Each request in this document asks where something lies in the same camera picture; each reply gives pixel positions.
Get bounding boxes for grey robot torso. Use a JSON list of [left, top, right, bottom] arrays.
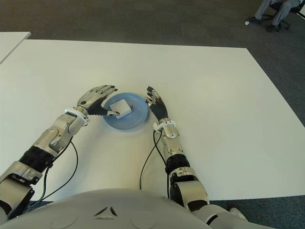
[[4, 188, 213, 229]]

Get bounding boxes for white side table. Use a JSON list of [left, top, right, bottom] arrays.
[[0, 31, 31, 64]]

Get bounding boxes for white charger block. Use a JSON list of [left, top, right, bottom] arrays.
[[109, 100, 134, 119]]

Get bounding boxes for blue plate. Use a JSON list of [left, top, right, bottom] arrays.
[[102, 92, 151, 131]]

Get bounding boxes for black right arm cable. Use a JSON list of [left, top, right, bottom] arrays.
[[139, 130, 171, 198]]

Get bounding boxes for black office chair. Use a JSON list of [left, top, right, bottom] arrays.
[[262, 0, 305, 31]]

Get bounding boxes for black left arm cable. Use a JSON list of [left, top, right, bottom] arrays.
[[26, 140, 79, 210]]

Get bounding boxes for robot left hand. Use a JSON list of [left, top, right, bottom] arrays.
[[76, 84, 122, 118]]

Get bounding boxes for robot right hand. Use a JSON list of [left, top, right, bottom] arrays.
[[144, 86, 169, 122]]

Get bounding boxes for seated person in grey trousers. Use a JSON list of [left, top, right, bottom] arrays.
[[254, 0, 301, 32]]

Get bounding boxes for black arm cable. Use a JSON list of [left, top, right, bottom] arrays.
[[139, 130, 171, 198], [26, 140, 79, 210]]

